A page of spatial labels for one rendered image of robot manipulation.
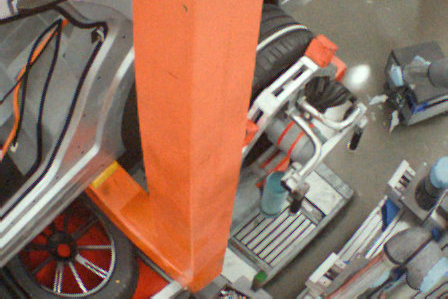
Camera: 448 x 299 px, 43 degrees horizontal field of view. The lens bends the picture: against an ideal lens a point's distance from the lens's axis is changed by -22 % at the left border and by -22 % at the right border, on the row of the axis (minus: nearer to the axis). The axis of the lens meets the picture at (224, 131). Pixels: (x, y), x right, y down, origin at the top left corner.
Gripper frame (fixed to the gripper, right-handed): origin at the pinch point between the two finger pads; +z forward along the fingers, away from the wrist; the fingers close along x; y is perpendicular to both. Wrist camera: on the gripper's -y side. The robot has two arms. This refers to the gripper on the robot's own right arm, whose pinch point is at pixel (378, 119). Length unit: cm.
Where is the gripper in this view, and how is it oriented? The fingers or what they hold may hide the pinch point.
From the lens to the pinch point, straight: 257.6
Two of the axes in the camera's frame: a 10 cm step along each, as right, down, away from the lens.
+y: 2.2, 1.0, -9.7
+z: -6.9, 7.1, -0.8
